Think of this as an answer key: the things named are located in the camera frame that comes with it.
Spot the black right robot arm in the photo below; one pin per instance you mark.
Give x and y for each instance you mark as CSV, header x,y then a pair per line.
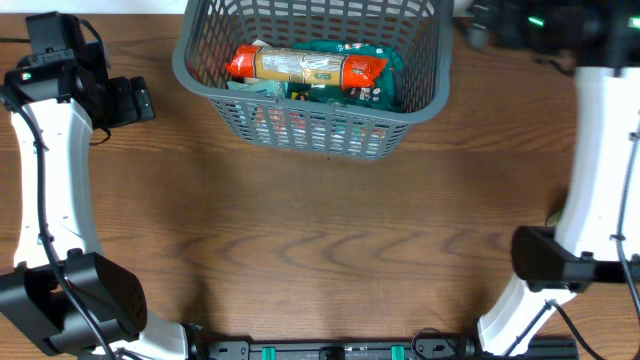
x,y
596,239

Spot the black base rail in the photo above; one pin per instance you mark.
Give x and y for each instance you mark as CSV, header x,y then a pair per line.
x,y
422,348

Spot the grey plastic lattice basket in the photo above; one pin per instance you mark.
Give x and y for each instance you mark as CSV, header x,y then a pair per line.
x,y
421,33

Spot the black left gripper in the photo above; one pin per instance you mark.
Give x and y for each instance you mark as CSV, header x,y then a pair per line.
x,y
132,98

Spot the orange pasta packet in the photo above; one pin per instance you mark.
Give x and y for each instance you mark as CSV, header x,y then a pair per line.
x,y
305,66

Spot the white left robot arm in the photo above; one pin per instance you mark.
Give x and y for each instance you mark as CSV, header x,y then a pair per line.
x,y
63,293

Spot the green Nescafe coffee bag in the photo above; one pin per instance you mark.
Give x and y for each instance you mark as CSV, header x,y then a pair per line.
x,y
383,95

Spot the green lid jar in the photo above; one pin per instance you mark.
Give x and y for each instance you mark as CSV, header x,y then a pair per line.
x,y
554,219

